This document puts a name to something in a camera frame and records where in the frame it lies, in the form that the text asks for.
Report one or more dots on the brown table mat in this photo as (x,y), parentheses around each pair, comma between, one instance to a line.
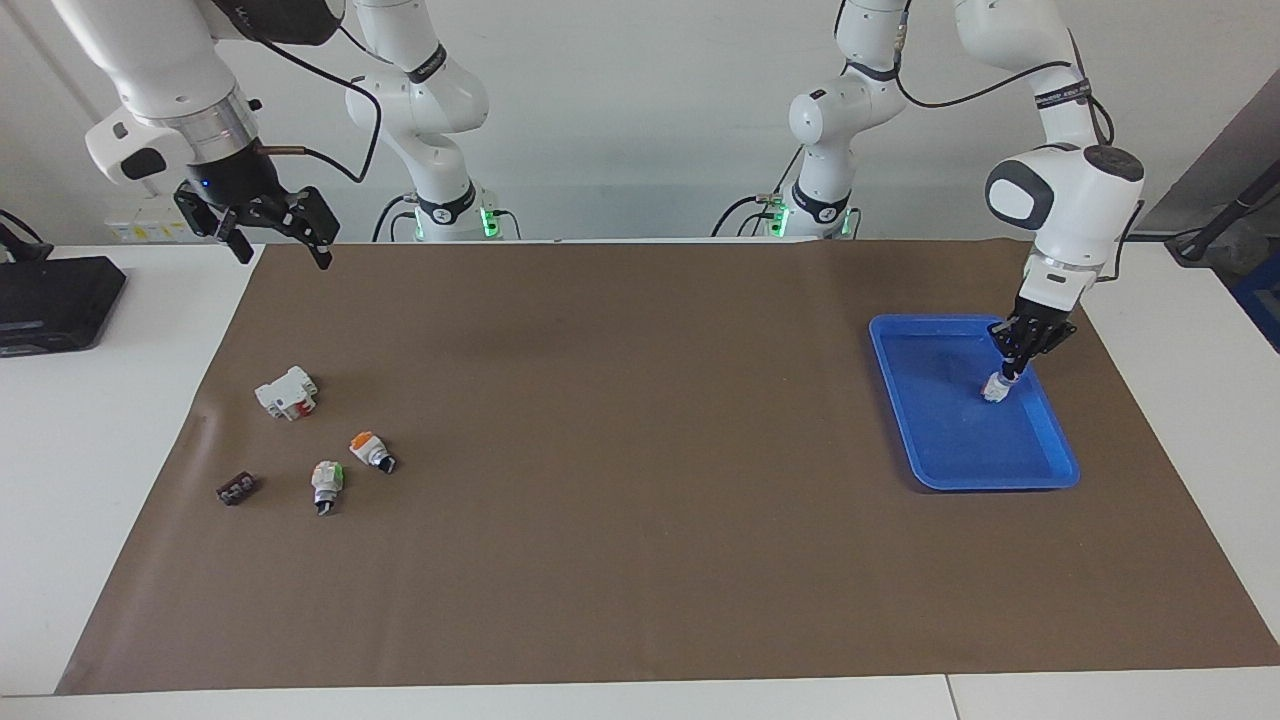
(640,500)

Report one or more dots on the white circuit breaker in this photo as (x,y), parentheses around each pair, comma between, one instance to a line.
(283,392)

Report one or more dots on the dark brown terminal block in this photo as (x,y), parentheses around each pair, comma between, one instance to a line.
(237,489)

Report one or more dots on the black electronics box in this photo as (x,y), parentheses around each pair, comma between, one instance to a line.
(50,300)

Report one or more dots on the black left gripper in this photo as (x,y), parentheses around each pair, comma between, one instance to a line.
(1040,325)

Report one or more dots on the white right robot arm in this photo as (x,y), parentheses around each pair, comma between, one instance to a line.
(160,60)

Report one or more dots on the blue plastic tray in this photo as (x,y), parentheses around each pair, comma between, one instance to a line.
(950,430)

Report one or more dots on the white wall socket box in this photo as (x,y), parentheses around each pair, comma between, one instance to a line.
(135,228)

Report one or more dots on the blue crate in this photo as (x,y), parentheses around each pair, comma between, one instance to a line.
(1262,305)

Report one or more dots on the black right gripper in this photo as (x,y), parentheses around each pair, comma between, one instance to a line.
(232,180)

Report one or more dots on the black tripod stand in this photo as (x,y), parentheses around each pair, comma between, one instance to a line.
(1195,248)

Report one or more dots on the green white rotary switch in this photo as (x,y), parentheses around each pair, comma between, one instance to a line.
(326,480)

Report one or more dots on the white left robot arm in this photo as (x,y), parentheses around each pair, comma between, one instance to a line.
(1070,200)

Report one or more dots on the orange white rotary switch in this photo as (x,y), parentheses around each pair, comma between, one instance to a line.
(366,445)
(995,390)

